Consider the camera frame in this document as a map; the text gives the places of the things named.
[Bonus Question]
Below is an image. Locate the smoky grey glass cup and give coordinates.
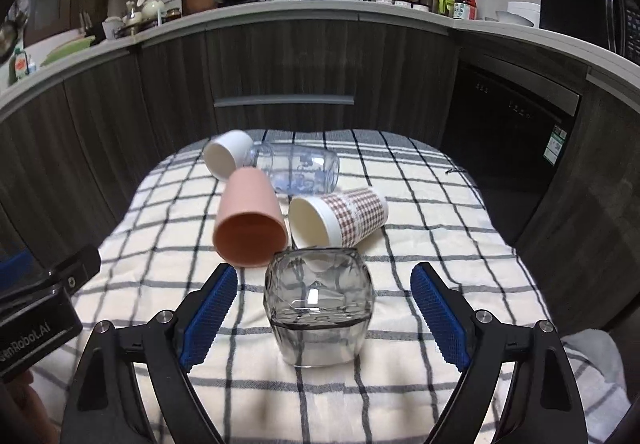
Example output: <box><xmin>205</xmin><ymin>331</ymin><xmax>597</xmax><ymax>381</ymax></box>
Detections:
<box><xmin>263</xmin><ymin>246</ymin><xmax>376</xmax><ymax>369</ymax></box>

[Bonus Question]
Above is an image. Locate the black dishwasher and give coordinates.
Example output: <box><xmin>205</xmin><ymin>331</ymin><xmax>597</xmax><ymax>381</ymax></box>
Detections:
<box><xmin>440</xmin><ymin>61</ymin><xmax>583</xmax><ymax>245</ymax></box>

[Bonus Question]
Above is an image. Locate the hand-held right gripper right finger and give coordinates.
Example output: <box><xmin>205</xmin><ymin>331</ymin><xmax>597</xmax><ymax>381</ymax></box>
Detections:
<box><xmin>410</xmin><ymin>262</ymin><xmax>589</xmax><ymax>444</ymax></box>

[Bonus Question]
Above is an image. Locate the white bowl stack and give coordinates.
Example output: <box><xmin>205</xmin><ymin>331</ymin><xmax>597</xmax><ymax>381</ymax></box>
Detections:
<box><xmin>507</xmin><ymin>1</ymin><xmax>542</xmax><ymax>27</ymax></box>

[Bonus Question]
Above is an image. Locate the grey cloth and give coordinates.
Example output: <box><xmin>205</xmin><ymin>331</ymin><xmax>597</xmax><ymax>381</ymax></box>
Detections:
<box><xmin>560</xmin><ymin>329</ymin><xmax>632</xmax><ymax>425</ymax></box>

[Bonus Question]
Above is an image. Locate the green label bottle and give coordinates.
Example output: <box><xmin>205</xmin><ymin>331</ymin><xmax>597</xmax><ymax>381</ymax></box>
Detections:
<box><xmin>11</xmin><ymin>46</ymin><xmax>31</xmax><ymax>85</ymax></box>

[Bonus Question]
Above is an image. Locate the clear glass jar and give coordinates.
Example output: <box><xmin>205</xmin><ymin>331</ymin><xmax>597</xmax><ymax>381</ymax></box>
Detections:
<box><xmin>243</xmin><ymin>142</ymin><xmax>341</xmax><ymax>196</ymax></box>

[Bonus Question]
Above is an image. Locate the pink cup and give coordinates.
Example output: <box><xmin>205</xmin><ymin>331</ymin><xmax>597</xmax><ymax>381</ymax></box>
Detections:
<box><xmin>212</xmin><ymin>167</ymin><xmax>290</xmax><ymax>270</ymax></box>

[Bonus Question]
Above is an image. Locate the black knife block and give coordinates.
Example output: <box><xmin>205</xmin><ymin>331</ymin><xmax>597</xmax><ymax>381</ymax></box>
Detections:
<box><xmin>80</xmin><ymin>13</ymin><xmax>108</xmax><ymax>42</ymax></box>

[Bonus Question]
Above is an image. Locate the checked white cloth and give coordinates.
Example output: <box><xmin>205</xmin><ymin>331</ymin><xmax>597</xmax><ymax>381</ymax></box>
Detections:
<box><xmin>30</xmin><ymin>128</ymin><xmax>631</xmax><ymax>444</ymax></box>

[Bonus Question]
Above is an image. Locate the white cup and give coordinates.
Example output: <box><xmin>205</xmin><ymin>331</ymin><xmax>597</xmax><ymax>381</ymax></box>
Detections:
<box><xmin>202</xmin><ymin>129</ymin><xmax>255</xmax><ymax>181</ymax></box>

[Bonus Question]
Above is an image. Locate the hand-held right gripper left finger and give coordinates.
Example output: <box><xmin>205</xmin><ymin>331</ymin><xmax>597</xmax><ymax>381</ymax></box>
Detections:
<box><xmin>62</xmin><ymin>263</ymin><xmax>239</xmax><ymax>444</ymax></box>

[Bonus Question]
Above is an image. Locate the grey drawer handle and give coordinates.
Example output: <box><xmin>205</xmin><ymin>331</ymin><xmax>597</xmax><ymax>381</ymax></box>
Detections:
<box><xmin>213</xmin><ymin>95</ymin><xmax>355</xmax><ymax>107</ymax></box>

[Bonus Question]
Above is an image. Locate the black microwave oven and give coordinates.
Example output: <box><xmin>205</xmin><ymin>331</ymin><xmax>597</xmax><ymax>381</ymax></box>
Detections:
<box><xmin>540</xmin><ymin>0</ymin><xmax>640</xmax><ymax>60</ymax></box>

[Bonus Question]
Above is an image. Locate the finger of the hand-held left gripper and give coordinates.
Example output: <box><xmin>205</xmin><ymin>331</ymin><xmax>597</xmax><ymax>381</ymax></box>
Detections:
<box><xmin>0</xmin><ymin>245</ymin><xmax>102</xmax><ymax>299</ymax></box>

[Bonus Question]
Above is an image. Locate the plaid paper cup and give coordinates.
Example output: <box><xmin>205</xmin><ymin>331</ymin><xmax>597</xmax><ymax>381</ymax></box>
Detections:
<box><xmin>288</xmin><ymin>187</ymin><xmax>389</xmax><ymax>250</ymax></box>

